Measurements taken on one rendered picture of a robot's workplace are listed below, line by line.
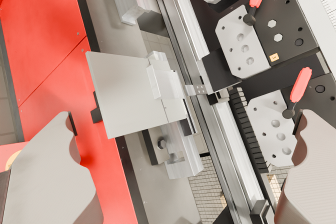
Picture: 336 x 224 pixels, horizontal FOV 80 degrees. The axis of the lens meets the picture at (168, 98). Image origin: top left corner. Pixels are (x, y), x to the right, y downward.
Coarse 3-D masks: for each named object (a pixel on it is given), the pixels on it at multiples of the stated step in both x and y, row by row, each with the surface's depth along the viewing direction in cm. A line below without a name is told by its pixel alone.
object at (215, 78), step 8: (208, 56) 54; (216, 56) 52; (224, 56) 51; (200, 64) 56; (208, 64) 54; (216, 64) 52; (224, 64) 51; (200, 72) 56; (208, 72) 54; (216, 72) 52; (224, 72) 51; (208, 80) 55; (216, 80) 53; (224, 80) 51; (232, 80) 50; (240, 80) 50; (208, 88) 55; (216, 88) 53; (224, 88) 53
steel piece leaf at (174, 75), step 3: (171, 72) 60; (174, 72) 61; (174, 75) 61; (174, 78) 60; (177, 78) 61; (174, 81) 60; (177, 81) 61; (177, 84) 60; (177, 87) 60; (180, 87) 61; (177, 90) 59; (180, 90) 60; (177, 93) 59; (180, 93) 60; (180, 96) 59; (183, 96) 60
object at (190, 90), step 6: (186, 90) 63; (192, 90) 65; (198, 90) 68; (204, 90) 72; (222, 90) 76; (210, 96) 74; (216, 96) 73; (222, 96) 74; (228, 96) 78; (210, 102) 74; (216, 102) 73; (222, 102) 82
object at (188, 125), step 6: (180, 84) 62; (186, 102) 61; (186, 108) 61; (186, 114) 59; (180, 120) 60; (186, 120) 59; (192, 120) 60; (186, 126) 59; (192, 126) 60; (186, 132) 59; (192, 132) 58
